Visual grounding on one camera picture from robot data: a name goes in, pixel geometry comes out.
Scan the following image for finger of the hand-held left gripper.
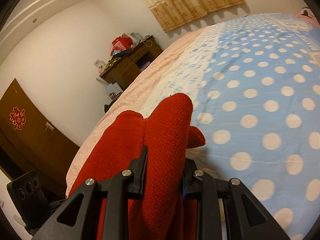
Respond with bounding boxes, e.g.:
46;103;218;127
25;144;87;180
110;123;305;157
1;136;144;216
47;199;67;210

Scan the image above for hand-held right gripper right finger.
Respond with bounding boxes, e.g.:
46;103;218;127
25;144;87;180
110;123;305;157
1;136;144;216
182;159;292;240

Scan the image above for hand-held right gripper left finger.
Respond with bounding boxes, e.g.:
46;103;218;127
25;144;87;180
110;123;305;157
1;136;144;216
32;146;148;240

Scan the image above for red knit sweater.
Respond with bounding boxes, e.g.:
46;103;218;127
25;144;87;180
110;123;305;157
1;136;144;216
67;92;207;240

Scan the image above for brown wooden wardrobe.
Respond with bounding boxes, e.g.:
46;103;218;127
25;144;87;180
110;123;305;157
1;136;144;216
0;79;80;198

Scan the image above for red paper cutout decoration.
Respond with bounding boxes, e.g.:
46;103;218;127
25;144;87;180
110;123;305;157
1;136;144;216
10;106;27;130

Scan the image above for white paper bag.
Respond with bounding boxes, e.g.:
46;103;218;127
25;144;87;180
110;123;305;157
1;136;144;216
96;77;124;99

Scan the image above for brown wooden desk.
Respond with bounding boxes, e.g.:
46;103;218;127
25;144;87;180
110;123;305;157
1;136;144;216
99;36;164;92

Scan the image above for pink and blue dotted quilt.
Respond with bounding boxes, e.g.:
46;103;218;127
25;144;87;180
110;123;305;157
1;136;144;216
65;12;320;240

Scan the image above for pale green gift bag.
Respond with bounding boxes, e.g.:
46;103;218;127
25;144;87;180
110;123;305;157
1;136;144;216
127;32;142;43

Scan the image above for beige patterned curtain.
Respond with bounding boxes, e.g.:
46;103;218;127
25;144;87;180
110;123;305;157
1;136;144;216
124;0;246;33

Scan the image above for pink dotted pillow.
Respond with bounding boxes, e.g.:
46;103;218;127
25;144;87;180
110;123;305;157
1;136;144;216
294;6;318;20

